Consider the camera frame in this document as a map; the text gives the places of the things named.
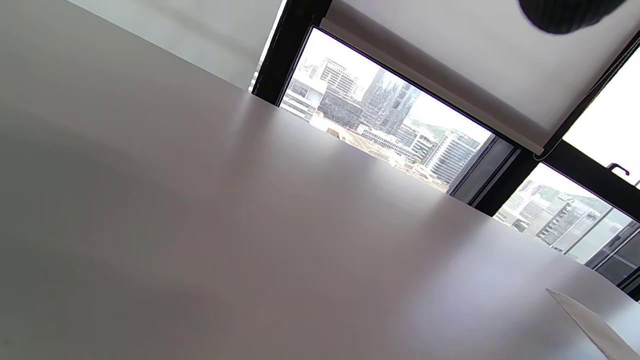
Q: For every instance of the person's left hand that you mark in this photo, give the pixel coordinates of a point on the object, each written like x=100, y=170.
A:
x=565, y=15

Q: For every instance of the white kitchen paper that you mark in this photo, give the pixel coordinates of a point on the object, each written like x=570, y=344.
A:
x=600, y=332

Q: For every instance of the white raised roller blind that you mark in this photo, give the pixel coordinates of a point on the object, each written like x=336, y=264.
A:
x=450, y=60

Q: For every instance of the grey window sash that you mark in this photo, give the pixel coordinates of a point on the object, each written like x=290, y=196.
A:
x=487, y=170

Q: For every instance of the grey lowered roller blind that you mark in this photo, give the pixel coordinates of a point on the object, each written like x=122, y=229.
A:
x=200, y=30

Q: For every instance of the black window frame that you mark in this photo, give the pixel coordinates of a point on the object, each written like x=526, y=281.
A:
x=285, y=55

